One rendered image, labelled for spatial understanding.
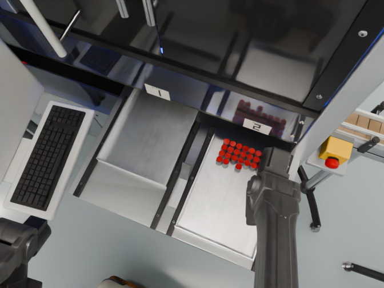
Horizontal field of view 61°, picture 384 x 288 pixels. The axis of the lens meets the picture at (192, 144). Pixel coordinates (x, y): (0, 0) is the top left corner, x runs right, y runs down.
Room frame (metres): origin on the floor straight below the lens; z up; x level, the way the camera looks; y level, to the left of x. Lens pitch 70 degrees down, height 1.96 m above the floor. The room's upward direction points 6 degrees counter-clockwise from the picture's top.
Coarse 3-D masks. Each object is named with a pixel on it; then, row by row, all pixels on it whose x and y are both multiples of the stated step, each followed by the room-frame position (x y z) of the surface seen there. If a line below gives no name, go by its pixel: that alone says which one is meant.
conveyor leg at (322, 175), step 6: (354, 156) 0.33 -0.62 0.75; (348, 162) 0.33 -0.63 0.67; (318, 174) 0.36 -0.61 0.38; (324, 174) 0.34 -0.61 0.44; (330, 174) 0.33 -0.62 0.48; (312, 180) 0.35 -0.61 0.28; (318, 180) 0.34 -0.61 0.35; (324, 180) 0.33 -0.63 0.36; (306, 186) 0.35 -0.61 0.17; (312, 186) 0.33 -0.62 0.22
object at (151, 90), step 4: (148, 88) 0.55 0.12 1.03; (152, 88) 0.55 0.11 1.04; (156, 88) 0.54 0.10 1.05; (148, 92) 0.56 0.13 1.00; (152, 92) 0.55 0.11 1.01; (156, 92) 0.54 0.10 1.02; (160, 92) 0.53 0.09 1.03; (164, 92) 0.53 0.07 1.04; (168, 92) 0.52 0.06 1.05; (160, 96) 0.53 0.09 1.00; (164, 96) 0.53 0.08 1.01; (168, 96) 0.52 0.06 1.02
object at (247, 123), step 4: (248, 120) 0.40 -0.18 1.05; (244, 124) 0.40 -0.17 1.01; (248, 124) 0.39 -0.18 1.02; (252, 124) 0.39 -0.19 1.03; (260, 124) 0.38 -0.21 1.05; (252, 128) 0.39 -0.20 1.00; (256, 128) 0.38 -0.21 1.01; (260, 128) 0.38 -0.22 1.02; (264, 128) 0.37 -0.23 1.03; (268, 128) 0.37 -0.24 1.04; (260, 132) 0.37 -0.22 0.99; (264, 132) 0.37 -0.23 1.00; (268, 132) 0.36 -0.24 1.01
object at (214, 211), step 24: (216, 144) 0.39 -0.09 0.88; (216, 168) 0.30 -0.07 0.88; (192, 192) 0.23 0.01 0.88; (216, 192) 0.22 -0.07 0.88; (240, 192) 0.21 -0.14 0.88; (192, 216) 0.15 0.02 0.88; (216, 216) 0.14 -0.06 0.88; (240, 216) 0.13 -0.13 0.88; (216, 240) 0.07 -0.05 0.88; (240, 240) 0.06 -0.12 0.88
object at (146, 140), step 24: (144, 96) 0.61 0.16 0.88; (120, 120) 0.51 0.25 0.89; (144, 120) 0.51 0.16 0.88; (168, 120) 0.50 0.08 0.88; (192, 120) 0.49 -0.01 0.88; (120, 144) 0.42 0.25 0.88; (144, 144) 0.41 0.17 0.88; (168, 144) 0.41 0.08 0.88; (120, 168) 0.33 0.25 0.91; (144, 168) 0.33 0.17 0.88; (168, 168) 0.32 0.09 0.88
